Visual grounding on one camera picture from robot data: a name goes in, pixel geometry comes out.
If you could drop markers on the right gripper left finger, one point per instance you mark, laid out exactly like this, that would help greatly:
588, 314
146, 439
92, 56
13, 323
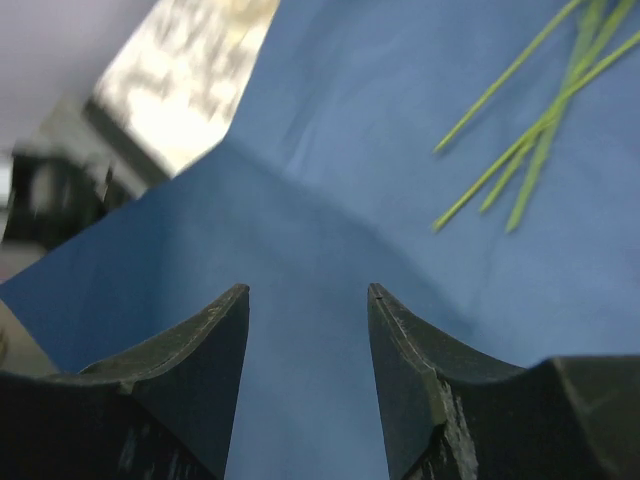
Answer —
163, 409

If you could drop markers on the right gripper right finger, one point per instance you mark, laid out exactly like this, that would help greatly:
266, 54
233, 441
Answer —
449, 411

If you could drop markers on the blue wrapping paper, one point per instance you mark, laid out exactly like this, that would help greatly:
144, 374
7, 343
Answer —
363, 122

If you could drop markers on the pink flower stem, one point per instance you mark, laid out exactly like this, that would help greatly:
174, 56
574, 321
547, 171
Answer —
596, 28

